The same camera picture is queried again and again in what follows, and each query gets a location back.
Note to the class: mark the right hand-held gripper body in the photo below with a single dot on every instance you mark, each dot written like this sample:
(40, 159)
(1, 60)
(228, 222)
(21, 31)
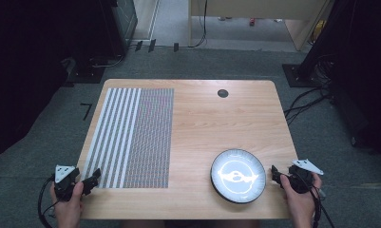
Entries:
(302, 180)

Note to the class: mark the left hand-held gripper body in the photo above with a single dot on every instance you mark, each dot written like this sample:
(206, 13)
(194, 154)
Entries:
(64, 180)

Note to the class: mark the white plate with dark rim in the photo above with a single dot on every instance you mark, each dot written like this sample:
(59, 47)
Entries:
(238, 193)

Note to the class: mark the person's right hand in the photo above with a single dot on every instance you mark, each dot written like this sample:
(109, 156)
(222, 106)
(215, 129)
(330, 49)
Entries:
(302, 204)

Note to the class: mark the person's left hand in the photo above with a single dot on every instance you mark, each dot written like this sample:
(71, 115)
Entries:
(67, 210)

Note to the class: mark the grey striped placemat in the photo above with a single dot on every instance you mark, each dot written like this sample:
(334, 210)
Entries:
(147, 136)

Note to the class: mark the black stand base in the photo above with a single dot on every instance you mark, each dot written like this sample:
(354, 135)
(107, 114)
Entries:
(86, 74)
(300, 76)

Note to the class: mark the yellow object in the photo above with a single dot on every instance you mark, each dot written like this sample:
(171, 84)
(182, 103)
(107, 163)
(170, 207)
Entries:
(319, 30)

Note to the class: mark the dark glass cabinet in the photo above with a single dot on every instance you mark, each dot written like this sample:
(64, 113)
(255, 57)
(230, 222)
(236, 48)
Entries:
(124, 19)

